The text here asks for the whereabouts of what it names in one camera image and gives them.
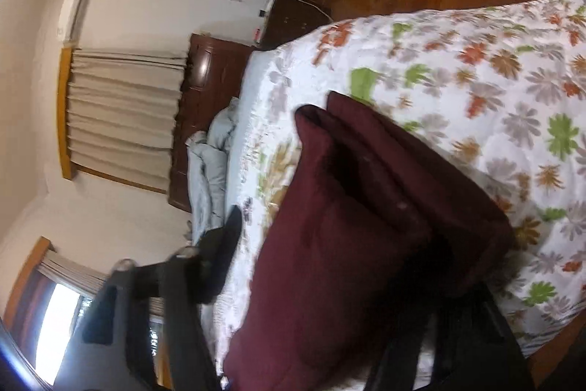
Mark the maroon pants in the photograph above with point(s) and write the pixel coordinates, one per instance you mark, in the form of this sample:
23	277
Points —
343	212

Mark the dark wooden nightstand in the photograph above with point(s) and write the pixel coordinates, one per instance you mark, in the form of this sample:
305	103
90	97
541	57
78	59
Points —
293	17

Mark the grey window curtain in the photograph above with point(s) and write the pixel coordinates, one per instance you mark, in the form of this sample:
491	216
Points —
73	272

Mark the dark wooden headboard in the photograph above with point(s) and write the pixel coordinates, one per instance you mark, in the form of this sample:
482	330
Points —
201	65

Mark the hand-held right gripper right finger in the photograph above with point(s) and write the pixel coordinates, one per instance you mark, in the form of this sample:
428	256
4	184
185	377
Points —
480	327

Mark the floral bedsheet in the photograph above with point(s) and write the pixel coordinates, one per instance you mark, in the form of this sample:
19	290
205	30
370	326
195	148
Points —
480	75

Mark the grey duvet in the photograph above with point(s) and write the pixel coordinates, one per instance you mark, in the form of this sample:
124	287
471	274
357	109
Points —
210	171

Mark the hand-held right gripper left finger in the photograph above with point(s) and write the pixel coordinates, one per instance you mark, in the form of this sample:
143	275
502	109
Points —
223	246

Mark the beige curtain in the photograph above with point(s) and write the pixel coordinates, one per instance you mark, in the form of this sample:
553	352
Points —
123	116

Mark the window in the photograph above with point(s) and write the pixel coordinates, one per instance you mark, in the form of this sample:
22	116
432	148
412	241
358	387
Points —
50	327

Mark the white air conditioner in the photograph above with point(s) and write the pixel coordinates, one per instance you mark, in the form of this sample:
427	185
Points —
80	1

